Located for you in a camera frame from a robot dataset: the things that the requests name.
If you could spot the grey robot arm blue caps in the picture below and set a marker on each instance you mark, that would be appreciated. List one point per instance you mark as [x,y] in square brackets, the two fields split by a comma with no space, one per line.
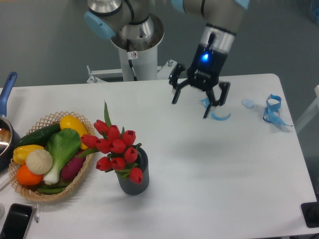
[136,32]

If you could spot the tangled blue ribbon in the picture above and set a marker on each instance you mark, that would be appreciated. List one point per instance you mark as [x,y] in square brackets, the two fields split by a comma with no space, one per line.
[272,111]

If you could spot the pale blue bottle cap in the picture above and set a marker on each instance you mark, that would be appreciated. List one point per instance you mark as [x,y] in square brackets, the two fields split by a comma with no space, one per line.
[248,103]

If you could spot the black device at table edge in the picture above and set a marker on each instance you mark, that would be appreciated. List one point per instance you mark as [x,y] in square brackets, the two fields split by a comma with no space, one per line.
[310,212]

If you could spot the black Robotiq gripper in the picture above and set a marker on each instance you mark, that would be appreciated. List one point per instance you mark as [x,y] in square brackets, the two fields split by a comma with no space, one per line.
[203,74]

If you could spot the purple toy sweet potato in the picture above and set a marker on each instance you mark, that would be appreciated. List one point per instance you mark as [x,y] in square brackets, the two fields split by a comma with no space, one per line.
[72,168]

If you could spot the yellow toy squash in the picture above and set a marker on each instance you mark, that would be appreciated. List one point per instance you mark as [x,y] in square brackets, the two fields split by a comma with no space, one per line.
[75,124]

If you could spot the blue curved tape strip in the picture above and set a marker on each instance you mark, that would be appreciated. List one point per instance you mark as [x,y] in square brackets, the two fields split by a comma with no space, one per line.
[219,117]

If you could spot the woven wicker basket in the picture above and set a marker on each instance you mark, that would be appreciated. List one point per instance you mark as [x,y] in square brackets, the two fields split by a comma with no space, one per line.
[35,196]

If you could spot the red tulip bouquet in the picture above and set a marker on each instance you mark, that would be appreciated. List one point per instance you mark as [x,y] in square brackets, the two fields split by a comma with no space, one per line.
[117,145]

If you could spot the small clear clip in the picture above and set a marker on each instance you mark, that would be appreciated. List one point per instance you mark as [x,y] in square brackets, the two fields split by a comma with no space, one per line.
[37,213]

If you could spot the dark saucepan blue handle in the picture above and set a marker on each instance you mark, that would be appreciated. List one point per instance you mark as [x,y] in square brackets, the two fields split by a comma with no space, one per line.
[8,136]

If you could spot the yellow toy bell pepper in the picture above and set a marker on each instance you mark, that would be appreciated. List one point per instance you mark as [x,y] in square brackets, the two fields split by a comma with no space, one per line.
[20,153]

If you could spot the orange toy fruit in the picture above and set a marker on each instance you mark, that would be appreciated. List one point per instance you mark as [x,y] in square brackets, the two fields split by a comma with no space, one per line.
[25,177]

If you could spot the dark grey ribbed vase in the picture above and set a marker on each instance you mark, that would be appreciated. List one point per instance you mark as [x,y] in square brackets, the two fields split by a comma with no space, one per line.
[135,180]

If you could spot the white metal mounting frame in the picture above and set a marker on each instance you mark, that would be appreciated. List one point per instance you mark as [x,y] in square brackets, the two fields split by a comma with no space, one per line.
[116,75]

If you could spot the cream toy steamed bun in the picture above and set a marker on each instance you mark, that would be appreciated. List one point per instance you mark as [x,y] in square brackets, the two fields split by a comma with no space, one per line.
[39,161]

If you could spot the green toy bok choy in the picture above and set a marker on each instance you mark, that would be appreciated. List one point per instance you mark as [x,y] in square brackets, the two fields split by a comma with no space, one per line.
[62,146]

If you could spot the black smartphone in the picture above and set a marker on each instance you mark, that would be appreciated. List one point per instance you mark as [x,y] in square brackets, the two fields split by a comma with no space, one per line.
[17,221]

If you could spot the green toy pea pods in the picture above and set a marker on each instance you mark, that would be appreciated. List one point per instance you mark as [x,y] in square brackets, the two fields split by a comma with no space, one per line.
[52,189]

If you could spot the white frame at right edge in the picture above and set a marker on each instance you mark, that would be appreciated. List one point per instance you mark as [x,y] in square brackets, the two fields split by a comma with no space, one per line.
[311,111]

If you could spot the green toy cucumber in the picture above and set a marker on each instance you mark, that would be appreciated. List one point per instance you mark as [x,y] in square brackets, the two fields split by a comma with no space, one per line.
[40,136]

